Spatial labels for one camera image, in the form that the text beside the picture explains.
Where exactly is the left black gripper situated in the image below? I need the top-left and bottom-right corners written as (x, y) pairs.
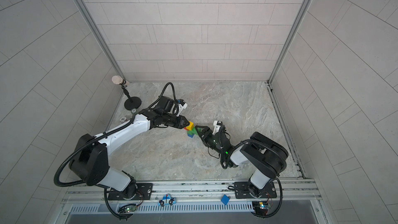
top-left (162, 113), bottom-right (192, 129)

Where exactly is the yellow square lego brick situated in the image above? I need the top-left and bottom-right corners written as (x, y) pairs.
top-left (187, 122), bottom-right (194, 131)

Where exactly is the long green lego brick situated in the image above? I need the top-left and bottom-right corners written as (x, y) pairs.
top-left (187, 128), bottom-right (198, 135)

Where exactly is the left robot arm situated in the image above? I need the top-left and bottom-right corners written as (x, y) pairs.
top-left (53, 94), bottom-right (190, 200)

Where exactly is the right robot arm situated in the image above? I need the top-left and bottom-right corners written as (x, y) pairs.
top-left (195, 121), bottom-right (289, 198)

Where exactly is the black microphone stand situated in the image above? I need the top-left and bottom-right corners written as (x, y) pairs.
top-left (112, 75), bottom-right (142, 111)

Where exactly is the blue car toy sticker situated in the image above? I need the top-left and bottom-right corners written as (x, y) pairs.
top-left (158, 194), bottom-right (176, 207)

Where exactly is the right circuit board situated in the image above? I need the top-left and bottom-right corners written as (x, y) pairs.
top-left (252, 201), bottom-right (272, 216)

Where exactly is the circuit board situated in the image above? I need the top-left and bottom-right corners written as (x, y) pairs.
top-left (252, 201), bottom-right (272, 216)
top-left (118, 203), bottom-right (139, 215)

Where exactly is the left circuit board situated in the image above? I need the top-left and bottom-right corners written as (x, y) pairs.
top-left (118, 203), bottom-right (139, 215)

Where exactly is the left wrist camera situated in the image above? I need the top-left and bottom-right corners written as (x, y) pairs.
top-left (176, 99), bottom-right (188, 116)

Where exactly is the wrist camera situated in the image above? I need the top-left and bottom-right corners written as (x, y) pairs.
top-left (212, 120), bottom-right (223, 135)
top-left (176, 99), bottom-right (188, 116)

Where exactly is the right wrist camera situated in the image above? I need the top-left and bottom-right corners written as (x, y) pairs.
top-left (212, 120), bottom-right (223, 135)

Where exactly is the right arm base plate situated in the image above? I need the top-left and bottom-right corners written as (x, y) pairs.
top-left (228, 181), bottom-right (278, 199)

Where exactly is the blue cube on rail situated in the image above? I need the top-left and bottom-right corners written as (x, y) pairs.
top-left (221, 195), bottom-right (230, 205)

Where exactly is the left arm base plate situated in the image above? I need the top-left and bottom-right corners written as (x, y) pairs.
top-left (107, 183), bottom-right (153, 201)

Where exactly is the aluminium front rail frame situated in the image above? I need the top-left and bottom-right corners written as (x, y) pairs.
top-left (61, 178), bottom-right (321, 215)

